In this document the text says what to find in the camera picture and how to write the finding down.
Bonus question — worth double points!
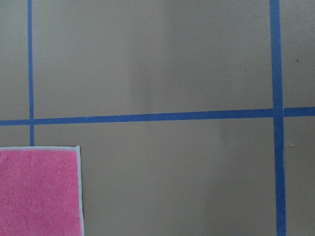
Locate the pink and grey towel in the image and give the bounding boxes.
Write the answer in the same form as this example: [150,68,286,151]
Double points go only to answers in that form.
[0,146,85,236]

